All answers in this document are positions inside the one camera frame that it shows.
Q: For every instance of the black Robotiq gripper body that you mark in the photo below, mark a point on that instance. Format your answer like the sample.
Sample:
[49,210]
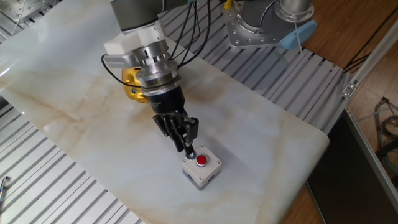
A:
[166,102]

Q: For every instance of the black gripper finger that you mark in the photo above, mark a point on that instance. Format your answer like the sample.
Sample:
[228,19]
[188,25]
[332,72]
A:
[169,126]
[190,129]

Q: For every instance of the white push button box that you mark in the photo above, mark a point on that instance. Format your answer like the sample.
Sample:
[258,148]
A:
[211,168]

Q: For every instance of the golden piggy bank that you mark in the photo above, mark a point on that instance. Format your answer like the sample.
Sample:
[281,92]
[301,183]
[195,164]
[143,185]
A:
[129,87]

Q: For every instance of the white marble board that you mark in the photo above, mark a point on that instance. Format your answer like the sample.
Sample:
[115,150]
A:
[93,124]

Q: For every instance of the yellow plastic piece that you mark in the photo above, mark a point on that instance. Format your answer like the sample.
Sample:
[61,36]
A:
[228,3]

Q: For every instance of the white zip tie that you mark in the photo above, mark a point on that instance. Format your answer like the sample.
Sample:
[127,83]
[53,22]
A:
[298,37]

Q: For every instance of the black side panel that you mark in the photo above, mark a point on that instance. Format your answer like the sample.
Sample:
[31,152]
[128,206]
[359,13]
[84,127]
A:
[342,186]

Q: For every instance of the small metal tool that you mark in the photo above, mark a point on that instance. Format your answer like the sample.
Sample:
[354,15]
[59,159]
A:
[6,179]

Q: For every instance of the silver perforated metal plate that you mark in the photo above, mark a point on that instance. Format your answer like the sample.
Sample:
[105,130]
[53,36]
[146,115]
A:
[18,9]

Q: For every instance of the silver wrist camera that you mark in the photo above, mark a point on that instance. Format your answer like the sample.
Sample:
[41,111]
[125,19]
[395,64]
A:
[119,60]

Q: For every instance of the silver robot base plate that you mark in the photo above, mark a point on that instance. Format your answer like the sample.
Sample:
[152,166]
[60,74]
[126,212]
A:
[245,37]

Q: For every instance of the aluminium frame rail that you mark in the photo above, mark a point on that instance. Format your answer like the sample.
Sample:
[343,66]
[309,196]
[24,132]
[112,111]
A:
[373,152]

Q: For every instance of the aluminium rail with bracket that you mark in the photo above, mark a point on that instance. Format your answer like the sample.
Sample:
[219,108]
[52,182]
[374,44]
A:
[370,62]

